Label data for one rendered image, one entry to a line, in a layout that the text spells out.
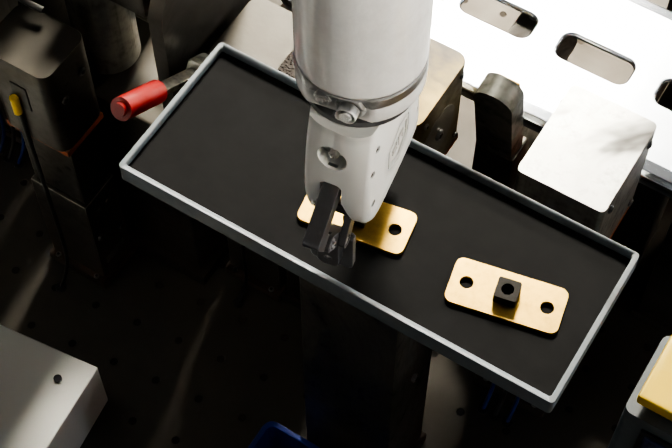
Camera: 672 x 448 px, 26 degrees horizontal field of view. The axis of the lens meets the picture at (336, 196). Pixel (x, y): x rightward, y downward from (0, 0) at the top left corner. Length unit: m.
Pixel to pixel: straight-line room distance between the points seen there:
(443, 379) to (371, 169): 0.62
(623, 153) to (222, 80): 0.33
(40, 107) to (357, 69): 0.52
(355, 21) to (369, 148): 0.12
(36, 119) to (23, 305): 0.31
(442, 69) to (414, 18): 0.42
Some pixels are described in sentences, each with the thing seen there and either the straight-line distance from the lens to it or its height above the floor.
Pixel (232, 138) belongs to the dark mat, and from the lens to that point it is 1.12.
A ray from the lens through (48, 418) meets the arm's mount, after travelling 1.44.
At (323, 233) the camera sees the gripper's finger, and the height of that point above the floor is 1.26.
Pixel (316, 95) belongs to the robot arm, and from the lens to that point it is 0.89.
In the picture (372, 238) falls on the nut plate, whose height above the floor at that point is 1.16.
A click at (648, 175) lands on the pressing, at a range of 1.31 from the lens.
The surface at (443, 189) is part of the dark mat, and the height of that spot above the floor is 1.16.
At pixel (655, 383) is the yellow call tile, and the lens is 1.04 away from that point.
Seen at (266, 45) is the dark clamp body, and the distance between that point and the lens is 1.27.
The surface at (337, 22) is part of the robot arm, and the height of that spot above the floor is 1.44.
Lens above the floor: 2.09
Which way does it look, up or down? 59 degrees down
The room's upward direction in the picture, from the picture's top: straight up
